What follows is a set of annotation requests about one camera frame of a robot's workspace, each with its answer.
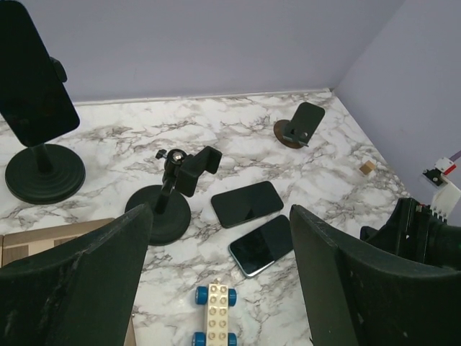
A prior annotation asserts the toy car with blue wheels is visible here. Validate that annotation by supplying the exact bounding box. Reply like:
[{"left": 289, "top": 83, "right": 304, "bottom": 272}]
[{"left": 192, "top": 279, "right": 238, "bottom": 346}]

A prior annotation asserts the black phone stand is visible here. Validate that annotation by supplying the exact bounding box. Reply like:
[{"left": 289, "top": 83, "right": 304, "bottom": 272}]
[
  {"left": 5, "top": 57, "right": 86, "bottom": 205},
  {"left": 125, "top": 146, "right": 222, "bottom": 246}
]

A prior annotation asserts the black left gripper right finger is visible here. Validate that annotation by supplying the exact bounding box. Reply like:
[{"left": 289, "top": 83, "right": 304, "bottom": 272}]
[{"left": 290, "top": 205, "right": 460, "bottom": 345}]

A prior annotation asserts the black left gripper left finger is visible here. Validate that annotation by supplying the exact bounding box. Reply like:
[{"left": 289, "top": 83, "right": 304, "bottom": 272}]
[{"left": 0, "top": 202, "right": 154, "bottom": 346}]

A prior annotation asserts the wooden chessboard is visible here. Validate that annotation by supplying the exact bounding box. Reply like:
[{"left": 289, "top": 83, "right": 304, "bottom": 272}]
[{"left": 0, "top": 218, "right": 138, "bottom": 346}]

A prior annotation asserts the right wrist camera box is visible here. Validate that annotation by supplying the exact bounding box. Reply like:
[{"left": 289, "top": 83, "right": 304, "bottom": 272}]
[{"left": 422, "top": 156, "right": 460, "bottom": 221}]

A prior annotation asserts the black phone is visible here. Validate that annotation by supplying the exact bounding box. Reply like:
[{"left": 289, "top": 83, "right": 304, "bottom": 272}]
[
  {"left": 1, "top": 1, "right": 80, "bottom": 147},
  {"left": 228, "top": 216, "right": 293, "bottom": 278},
  {"left": 211, "top": 181, "right": 284, "bottom": 229}
]

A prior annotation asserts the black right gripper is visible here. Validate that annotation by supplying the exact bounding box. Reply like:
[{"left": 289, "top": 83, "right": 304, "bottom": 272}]
[{"left": 359, "top": 198, "right": 460, "bottom": 269}]

